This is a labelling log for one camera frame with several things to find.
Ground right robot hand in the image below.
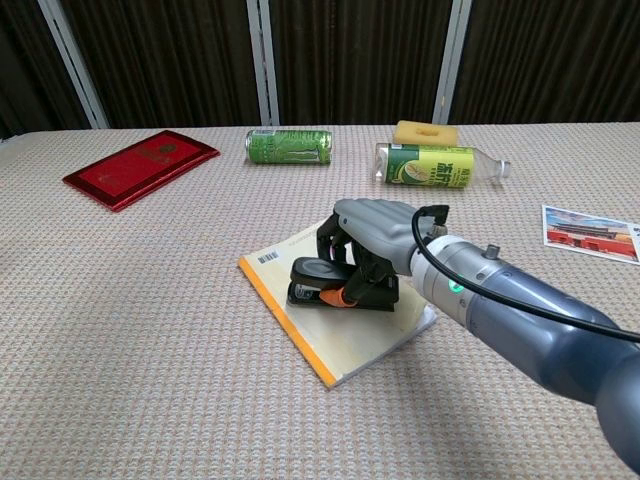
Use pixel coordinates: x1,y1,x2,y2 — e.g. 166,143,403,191
315,198,450,308

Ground black stapler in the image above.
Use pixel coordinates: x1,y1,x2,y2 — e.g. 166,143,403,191
286,256,400,313

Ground yellow and white book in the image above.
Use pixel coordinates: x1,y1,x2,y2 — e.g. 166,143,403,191
237,221,439,391

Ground green label plastic bottle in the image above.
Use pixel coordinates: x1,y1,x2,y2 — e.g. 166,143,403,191
372,142,513,190

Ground yellow sponge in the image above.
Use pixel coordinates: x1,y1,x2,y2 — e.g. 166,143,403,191
392,120,460,148

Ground green drink can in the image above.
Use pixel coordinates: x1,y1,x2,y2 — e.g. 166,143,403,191
244,128,334,166

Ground dark folding screen partition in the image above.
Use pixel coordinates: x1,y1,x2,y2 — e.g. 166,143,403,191
0,0,640,141

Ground beige woven tablecloth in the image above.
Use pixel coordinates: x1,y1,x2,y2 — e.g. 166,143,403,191
0,122,640,480

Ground postcard with red building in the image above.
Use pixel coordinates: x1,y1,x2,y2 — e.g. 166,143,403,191
541,204,640,265

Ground red booklet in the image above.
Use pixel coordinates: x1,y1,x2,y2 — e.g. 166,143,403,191
62,129,222,214

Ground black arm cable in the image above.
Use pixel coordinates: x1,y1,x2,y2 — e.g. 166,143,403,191
410,204,640,345

